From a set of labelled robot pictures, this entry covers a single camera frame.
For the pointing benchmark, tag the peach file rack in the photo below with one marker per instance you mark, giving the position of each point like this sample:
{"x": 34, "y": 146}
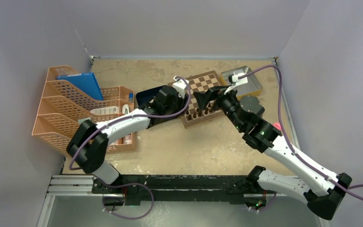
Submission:
{"x": 63, "y": 107}

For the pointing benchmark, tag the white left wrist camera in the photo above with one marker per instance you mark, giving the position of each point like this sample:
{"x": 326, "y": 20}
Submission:
{"x": 180, "y": 84}

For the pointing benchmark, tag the blue folder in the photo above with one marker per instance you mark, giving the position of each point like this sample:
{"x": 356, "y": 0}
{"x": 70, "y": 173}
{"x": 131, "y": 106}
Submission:
{"x": 86, "y": 82}

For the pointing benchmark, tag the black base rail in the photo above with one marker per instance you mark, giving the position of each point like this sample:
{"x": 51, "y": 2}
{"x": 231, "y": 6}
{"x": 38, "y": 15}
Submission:
{"x": 234, "y": 189}

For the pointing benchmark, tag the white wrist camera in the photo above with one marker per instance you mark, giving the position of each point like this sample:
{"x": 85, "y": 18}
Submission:
{"x": 236, "y": 80}
{"x": 180, "y": 84}

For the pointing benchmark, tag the wooden chess board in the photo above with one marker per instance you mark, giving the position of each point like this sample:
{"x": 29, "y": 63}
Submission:
{"x": 201, "y": 83}

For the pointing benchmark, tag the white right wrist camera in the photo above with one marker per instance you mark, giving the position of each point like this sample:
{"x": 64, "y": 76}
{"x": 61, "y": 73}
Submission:
{"x": 236, "y": 80}

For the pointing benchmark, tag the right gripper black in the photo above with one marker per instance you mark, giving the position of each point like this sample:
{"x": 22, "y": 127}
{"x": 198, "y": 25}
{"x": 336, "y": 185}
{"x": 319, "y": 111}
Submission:
{"x": 211, "y": 94}

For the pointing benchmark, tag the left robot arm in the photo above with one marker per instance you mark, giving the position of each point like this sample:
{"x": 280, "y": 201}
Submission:
{"x": 89, "y": 144}

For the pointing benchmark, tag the white stapler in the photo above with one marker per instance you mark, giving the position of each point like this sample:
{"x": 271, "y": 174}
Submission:
{"x": 125, "y": 109}

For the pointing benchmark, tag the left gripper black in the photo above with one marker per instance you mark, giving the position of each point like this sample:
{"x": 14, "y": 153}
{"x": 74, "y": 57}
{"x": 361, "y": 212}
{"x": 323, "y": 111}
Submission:
{"x": 182, "y": 102}

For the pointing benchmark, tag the dark blue square tray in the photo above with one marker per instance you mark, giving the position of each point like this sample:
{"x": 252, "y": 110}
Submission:
{"x": 145, "y": 96}

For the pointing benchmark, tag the yellow metal tin tray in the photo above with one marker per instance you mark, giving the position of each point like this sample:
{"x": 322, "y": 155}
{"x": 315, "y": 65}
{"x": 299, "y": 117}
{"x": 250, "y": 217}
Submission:
{"x": 252, "y": 88}

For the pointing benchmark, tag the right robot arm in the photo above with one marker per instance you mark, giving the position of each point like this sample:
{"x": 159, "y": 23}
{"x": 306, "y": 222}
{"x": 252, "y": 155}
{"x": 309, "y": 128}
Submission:
{"x": 321, "y": 189}

